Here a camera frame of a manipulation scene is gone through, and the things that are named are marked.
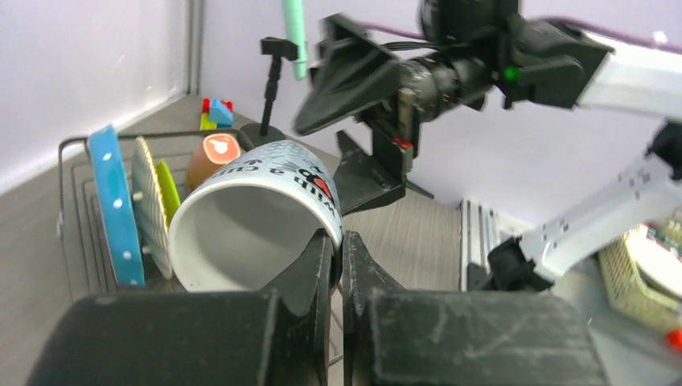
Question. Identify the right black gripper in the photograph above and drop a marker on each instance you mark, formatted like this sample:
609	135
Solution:
478	45

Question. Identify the cream wicker basket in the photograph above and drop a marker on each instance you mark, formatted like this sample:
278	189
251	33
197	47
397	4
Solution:
633	268

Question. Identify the wire dish rack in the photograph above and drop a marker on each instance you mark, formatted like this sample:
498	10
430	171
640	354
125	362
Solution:
103	250

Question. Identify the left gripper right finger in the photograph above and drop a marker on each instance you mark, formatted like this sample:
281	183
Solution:
398	336

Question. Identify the small grey cup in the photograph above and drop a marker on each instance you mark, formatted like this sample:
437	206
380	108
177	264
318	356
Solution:
253	218

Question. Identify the blue polka dot plate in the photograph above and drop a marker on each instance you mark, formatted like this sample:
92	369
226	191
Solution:
120	227

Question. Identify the woven bamboo tray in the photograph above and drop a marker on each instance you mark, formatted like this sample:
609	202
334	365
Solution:
149	209

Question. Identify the colourful toy blocks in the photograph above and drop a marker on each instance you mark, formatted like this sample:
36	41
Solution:
216	114

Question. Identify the lime green saucer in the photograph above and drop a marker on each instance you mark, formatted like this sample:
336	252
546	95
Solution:
168	189

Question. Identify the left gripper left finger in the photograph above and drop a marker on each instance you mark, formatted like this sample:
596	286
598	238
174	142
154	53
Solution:
274	336

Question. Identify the pink mug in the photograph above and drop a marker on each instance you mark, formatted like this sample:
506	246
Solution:
215	151

